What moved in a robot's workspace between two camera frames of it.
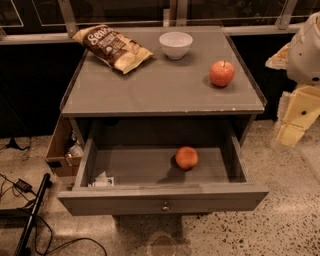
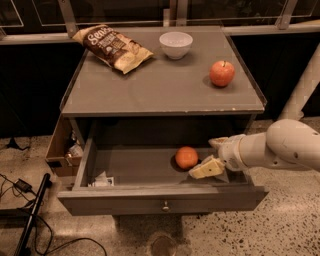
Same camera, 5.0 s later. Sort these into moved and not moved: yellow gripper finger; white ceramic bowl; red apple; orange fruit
Moved: yellow gripper finger
Not moved: white ceramic bowl; red apple; orange fruit
